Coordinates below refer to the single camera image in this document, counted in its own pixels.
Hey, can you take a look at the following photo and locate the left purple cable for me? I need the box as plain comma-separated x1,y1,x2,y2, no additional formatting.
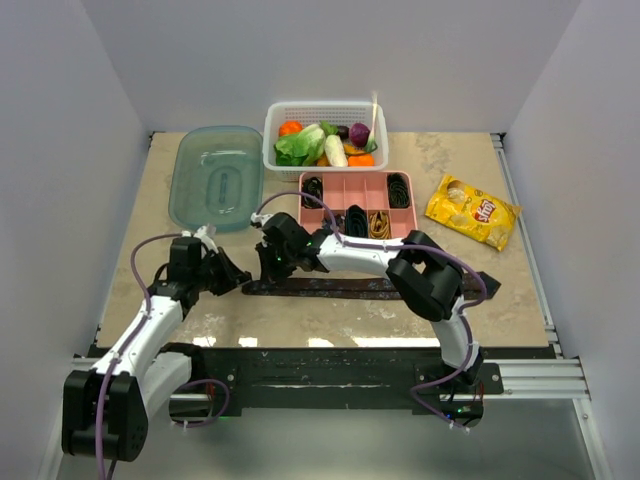
94,232,194,480

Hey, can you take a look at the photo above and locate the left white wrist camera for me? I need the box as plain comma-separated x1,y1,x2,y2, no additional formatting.
181,225,218,253

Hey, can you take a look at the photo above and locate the purple cable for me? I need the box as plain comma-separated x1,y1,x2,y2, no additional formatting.
94,232,194,480
255,190,489,401

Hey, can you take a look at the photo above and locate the pink divided organizer tray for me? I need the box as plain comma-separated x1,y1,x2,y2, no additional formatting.
298,171,418,239

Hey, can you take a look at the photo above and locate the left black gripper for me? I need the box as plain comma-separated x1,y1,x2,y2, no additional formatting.
193,247,251,297

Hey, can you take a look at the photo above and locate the yellow chips bag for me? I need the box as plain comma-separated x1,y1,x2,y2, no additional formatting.
425,174,521,252

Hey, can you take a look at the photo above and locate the orange pumpkin toy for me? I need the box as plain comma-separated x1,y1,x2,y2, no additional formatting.
278,121,304,137

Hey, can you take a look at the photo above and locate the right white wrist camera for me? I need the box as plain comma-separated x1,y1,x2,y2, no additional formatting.
250,212,273,229

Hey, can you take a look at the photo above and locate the dark patterned necktie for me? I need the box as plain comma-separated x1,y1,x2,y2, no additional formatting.
241,272,502,301

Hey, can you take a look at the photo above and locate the rolled yellow tie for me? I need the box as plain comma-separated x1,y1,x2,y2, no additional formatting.
368,211,391,240

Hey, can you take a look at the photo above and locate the green onion stalk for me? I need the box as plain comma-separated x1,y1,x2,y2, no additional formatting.
364,91,378,153

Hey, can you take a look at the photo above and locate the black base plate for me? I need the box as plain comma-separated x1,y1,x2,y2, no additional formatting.
163,343,504,416

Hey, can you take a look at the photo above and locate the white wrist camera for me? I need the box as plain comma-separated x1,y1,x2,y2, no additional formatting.
250,212,273,229
181,225,218,253

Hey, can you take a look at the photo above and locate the dark eggplant toy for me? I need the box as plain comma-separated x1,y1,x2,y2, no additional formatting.
336,126,349,140

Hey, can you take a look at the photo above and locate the rolled black tie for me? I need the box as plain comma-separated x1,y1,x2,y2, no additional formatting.
387,173,411,209
301,176,323,209

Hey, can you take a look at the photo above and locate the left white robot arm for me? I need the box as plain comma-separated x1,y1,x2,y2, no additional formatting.
61,230,251,462

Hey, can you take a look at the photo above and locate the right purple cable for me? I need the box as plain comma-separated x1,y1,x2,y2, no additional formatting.
255,190,489,401

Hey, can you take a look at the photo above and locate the rolled black tie left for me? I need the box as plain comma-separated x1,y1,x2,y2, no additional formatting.
301,176,323,209

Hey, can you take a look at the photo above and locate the rolled dark blue tie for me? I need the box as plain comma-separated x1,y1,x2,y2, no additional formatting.
345,205,369,238

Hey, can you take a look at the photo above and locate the teal transparent container lid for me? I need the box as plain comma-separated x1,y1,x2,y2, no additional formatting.
168,126,264,233

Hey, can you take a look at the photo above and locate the purple onion toy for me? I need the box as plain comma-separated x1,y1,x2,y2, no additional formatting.
348,122,370,148

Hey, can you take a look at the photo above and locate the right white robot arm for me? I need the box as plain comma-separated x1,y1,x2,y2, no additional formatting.
251,213,487,393

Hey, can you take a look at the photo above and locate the white daikon radish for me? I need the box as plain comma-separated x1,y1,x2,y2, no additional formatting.
324,135,348,168

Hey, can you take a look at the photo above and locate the rolled black tie right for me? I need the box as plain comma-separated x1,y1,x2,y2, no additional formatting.
387,173,411,209

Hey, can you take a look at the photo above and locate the rolled floral tie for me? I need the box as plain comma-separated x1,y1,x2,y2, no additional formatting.
322,214,345,234

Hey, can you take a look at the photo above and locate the green lettuce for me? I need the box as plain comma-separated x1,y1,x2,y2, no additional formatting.
274,124,326,167

